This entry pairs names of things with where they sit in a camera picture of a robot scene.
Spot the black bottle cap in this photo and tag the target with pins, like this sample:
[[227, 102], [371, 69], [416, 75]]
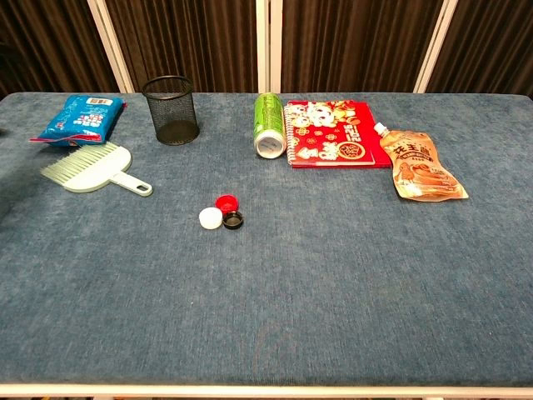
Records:
[[232, 219]]

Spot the red bottle cap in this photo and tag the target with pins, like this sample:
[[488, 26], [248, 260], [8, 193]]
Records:
[[227, 202]]

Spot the white bottle cap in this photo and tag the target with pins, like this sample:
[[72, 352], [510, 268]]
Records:
[[210, 218]]

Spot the green beverage can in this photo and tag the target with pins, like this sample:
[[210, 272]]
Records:
[[268, 125]]

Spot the blue fabric table cover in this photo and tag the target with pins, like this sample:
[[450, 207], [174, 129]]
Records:
[[266, 291]]

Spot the red spiral notebook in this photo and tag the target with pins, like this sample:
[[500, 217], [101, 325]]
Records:
[[333, 135]]

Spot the black mesh pen holder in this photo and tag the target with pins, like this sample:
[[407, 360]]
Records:
[[172, 114]]

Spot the brown spouted sauce pouch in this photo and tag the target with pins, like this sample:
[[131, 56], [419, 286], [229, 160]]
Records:
[[420, 166]]

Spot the dark brown pleated curtain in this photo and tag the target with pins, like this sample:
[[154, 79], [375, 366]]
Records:
[[200, 41]]

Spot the blue snack bag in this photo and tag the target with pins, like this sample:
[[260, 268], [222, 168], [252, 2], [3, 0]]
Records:
[[79, 121]]

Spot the white screen frame post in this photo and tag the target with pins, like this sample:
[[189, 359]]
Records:
[[110, 46], [268, 46], [435, 46]]

